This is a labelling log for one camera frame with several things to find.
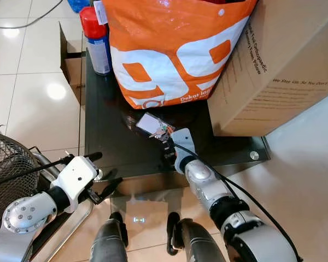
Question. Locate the orange and white shopping bag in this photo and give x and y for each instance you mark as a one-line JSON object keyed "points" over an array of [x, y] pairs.
{"points": [[169, 38]]}

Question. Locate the round metal table stud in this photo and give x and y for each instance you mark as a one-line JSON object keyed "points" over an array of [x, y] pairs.
{"points": [[254, 155], [100, 176]]}

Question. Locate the red-capped spray can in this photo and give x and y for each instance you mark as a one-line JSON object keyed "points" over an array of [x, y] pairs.
{"points": [[97, 46]]}

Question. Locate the blue plastic object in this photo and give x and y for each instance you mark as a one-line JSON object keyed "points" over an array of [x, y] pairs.
{"points": [[76, 4]]}

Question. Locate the large printed cardboard box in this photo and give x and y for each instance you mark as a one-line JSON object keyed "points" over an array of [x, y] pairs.
{"points": [[284, 60]]}

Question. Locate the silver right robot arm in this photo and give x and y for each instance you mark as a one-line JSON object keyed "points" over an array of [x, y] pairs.
{"points": [[229, 210]]}

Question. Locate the dark glass table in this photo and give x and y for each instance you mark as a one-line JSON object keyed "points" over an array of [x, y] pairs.
{"points": [[115, 131]]}

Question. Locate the grey right robot leg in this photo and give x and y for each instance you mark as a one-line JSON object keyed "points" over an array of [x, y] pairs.
{"points": [[199, 245]]}

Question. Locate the keys with white tag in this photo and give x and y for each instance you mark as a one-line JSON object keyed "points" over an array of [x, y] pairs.
{"points": [[150, 124]]}

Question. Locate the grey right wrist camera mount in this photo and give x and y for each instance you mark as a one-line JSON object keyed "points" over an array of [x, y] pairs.
{"points": [[183, 143]]}

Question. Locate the grey robot leg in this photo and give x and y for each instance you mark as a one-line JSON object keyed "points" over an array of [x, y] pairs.
{"points": [[199, 245], [109, 243]]}

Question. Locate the grey left robot leg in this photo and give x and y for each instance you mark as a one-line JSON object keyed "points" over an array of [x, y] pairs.
{"points": [[109, 243]]}

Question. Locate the chrome tube frame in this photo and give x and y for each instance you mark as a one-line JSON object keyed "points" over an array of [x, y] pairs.
{"points": [[71, 229]]}

